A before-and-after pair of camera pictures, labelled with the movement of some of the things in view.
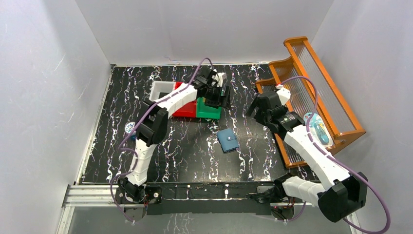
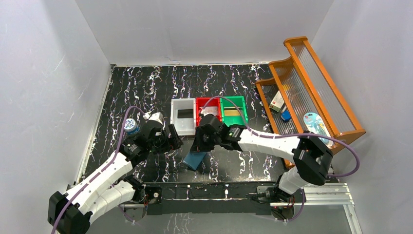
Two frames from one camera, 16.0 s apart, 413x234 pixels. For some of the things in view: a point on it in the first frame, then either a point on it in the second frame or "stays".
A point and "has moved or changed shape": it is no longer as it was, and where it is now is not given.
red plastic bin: [188, 110] -> [207, 102]
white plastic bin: [159, 87] -> [183, 115]
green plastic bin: [204, 111] -> [234, 110]
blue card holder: [228, 141] has moved or changed shape
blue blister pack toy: [318, 129] stays
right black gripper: [255, 103] -> [197, 146]
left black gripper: [216, 98] -> [174, 137]
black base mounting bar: [201, 198] stays
